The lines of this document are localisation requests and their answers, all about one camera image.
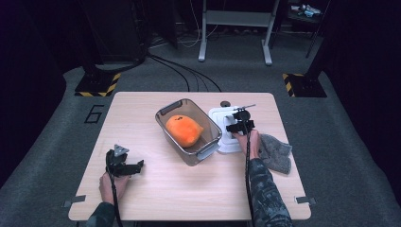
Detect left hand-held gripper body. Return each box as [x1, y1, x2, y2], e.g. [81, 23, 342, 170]
[105, 144, 131, 178]

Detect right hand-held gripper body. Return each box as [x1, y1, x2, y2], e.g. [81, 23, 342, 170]
[232, 103, 257, 135]

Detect white lid with grey handle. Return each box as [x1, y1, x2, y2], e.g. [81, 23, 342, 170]
[208, 105, 253, 155]

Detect brown transparent storage box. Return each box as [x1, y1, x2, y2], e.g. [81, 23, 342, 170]
[154, 97, 223, 167]

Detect grey cloth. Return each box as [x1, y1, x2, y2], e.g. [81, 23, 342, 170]
[258, 132, 294, 176]

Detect orange plush toy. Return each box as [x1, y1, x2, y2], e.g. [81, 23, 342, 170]
[165, 113, 205, 149]

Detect person's right hand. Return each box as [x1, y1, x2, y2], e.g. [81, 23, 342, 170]
[232, 128, 263, 161]

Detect person's left hand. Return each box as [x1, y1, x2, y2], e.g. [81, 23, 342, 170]
[97, 171, 131, 206]

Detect grey tape strip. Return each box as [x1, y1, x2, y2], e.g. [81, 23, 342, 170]
[293, 195, 317, 206]

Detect clutter on dark shelf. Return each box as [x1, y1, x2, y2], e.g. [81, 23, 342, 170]
[288, 3, 323, 19]

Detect black cabinet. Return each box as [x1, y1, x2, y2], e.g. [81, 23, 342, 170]
[78, 0, 149, 65]

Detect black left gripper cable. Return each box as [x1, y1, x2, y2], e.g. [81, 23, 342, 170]
[106, 153, 125, 227]

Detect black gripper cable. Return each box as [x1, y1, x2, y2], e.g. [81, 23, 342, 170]
[243, 131, 257, 227]
[106, 153, 125, 227]

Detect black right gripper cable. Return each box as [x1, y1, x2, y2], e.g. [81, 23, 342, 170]
[243, 131, 257, 227]

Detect black yellow striped base plate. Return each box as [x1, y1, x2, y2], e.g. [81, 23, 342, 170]
[281, 72, 328, 98]
[74, 72, 122, 98]

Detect black floor cables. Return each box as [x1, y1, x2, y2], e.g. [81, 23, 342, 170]
[147, 52, 223, 93]

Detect white floor cables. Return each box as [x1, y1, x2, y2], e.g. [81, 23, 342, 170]
[148, 0, 221, 50]

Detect grey metal stand frame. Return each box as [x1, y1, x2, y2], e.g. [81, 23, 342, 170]
[197, 0, 281, 67]

